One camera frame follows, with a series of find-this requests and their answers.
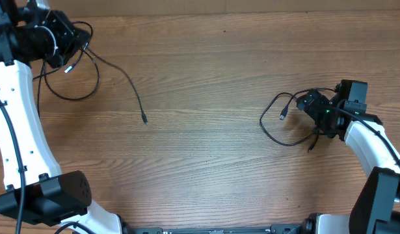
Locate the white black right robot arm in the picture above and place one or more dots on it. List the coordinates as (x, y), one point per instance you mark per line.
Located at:
(344, 115)

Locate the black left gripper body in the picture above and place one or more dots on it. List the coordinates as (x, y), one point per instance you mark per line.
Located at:
(64, 37)

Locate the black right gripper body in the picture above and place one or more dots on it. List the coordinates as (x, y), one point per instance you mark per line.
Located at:
(320, 113)

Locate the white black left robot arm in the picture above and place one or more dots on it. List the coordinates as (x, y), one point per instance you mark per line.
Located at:
(36, 189)

